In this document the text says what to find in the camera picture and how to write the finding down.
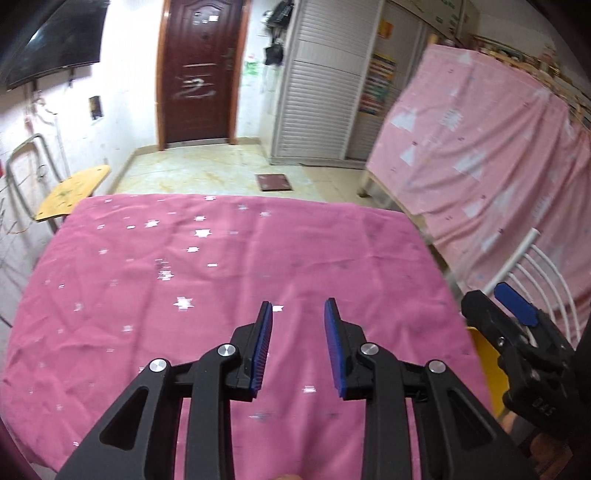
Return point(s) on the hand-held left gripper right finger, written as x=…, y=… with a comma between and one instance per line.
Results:
x=333, y=350

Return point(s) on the colourful wardrobe poster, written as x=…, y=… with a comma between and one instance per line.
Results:
x=378, y=83

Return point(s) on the small dark wall panel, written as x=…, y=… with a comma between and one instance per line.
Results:
x=95, y=107

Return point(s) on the yellow sticky note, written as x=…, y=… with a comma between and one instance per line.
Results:
x=386, y=28

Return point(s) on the white louvered wardrobe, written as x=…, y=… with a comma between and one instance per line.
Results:
x=314, y=92

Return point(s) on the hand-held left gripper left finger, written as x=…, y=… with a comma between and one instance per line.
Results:
x=261, y=350

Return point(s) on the pink tree print sheet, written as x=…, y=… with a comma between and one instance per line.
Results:
x=461, y=138

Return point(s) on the white metal chair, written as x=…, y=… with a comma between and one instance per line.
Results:
x=521, y=251

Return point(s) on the yellow seat metal chair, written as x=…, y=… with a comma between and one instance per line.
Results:
x=74, y=189

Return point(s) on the wall-mounted black television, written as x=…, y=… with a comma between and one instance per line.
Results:
x=60, y=37

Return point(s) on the brown floor scale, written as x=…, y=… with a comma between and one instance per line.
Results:
x=275, y=182

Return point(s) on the black hanging bag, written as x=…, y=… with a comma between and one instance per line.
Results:
x=279, y=11
x=273, y=54

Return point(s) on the yellow plastic bowl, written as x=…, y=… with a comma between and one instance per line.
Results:
x=487, y=374

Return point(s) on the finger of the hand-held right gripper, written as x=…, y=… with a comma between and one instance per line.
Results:
x=485, y=314
x=515, y=300

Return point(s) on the pink star tablecloth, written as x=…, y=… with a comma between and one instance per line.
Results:
x=184, y=258

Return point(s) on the dark brown door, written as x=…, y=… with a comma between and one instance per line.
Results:
x=198, y=69

